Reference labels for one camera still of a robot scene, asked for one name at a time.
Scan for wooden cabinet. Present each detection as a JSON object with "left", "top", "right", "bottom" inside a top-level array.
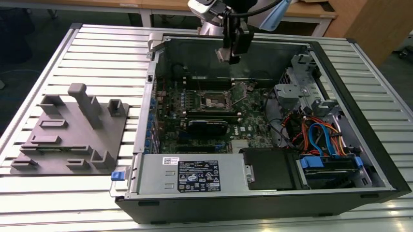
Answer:
[{"left": 323, "top": 0, "right": 413, "bottom": 66}]

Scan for silver power supply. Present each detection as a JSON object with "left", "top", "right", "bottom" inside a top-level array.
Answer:
[{"left": 136, "top": 152, "right": 251, "bottom": 194}]

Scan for metal socket cover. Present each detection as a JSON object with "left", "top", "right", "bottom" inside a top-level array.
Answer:
[{"left": 226, "top": 83, "right": 247, "bottom": 107}]

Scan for orange wire bundle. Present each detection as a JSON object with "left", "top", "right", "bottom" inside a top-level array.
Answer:
[{"left": 322, "top": 122, "right": 353, "bottom": 157}]

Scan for black PC case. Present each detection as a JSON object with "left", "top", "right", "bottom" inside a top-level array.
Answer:
[{"left": 113, "top": 32, "right": 413, "bottom": 224}]

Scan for black expansion slot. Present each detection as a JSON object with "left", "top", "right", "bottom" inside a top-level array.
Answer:
[
  {"left": 176, "top": 144, "right": 226, "bottom": 149},
  {"left": 177, "top": 149, "right": 226, "bottom": 154}
]

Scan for green motherboard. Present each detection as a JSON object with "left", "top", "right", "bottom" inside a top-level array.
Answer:
[{"left": 153, "top": 72, "right": 282, "bottom": 154}]

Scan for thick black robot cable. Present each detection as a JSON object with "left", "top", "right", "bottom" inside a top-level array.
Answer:
[{"left": 226, "top": 0, "right": 286, "bottom": 18}]

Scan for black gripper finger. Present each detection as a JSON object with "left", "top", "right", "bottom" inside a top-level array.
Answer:
[
  {"left": 222, "top": 15, "right": 234, "bottom": 50},
  {"left": 228, "top": 23, "right": 255, "bottom": 65}
]

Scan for CPU socket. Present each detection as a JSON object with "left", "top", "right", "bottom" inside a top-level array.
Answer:
[{"left": 199, "top": 90, "right": 235, "bottom": 113}]

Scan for hard disk in blue carrier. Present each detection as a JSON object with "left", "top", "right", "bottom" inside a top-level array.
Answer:
[{"left": 298, "top": 156, "right": 362, "bottom": 189}]

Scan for black wire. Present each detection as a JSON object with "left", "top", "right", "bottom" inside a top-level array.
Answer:
[{"left": 264, "top": 91, "right": 292, "bottom": 148}]

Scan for black graphics card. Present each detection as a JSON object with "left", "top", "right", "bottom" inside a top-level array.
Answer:
[{"left": 187, "top": 119, "right": 228, "bottom": 136}]

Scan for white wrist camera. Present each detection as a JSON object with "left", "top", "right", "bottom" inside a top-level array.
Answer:
[{"left": 187, "top": 0, "right": 234, "bottom": 18}]

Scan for black plastic cover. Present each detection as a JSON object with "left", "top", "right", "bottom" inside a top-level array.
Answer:
[{"left": 239, "top": 147, "right": 302, "bottom": 191}]

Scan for blue wire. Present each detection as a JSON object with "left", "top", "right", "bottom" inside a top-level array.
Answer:
[{"left": 307, "top": 122, "right": 339, "bottom": 158}]

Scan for small silver heat sink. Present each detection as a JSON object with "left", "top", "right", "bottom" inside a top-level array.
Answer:
[{"left": 230, "top": 139, "right": 251, "bottom": 149}]

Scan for grey parts rack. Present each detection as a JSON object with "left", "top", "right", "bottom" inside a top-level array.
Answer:
[{"left": 9, "top": 83, "right": 131, "bottom": 175}]

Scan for red wire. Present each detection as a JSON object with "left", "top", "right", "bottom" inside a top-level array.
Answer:
[{"left": 290, "top": 115, "right": 323, "bottom": 155}]

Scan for wooden desk white legs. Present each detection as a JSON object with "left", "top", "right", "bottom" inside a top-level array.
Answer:
[
  {"left": 0, "top": 0, "right": 152, "bottom": 28},
  {"left": 140, "top": 0, "right": 338, "bottom": 37}
]

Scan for silver CPU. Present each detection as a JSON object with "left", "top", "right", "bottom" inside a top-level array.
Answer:
[{"left": 215, "top": 47, "right": 234, "bottom": 63}]

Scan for grey case latch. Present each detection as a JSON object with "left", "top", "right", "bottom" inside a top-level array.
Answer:
[{"left": 147, "top": 32, "right": 165, "bottom": 53}]

